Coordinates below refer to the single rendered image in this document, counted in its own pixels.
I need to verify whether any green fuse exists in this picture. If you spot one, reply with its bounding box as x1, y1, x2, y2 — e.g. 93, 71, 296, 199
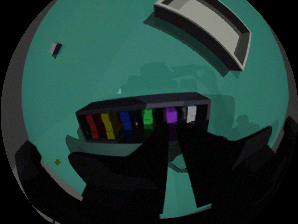
142, 108, 153, 139

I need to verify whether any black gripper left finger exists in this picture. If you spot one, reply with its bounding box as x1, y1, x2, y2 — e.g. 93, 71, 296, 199
68, 121, 169, 214

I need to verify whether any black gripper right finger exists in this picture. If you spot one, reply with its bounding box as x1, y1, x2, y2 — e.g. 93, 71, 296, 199
176, 120, 273, 208

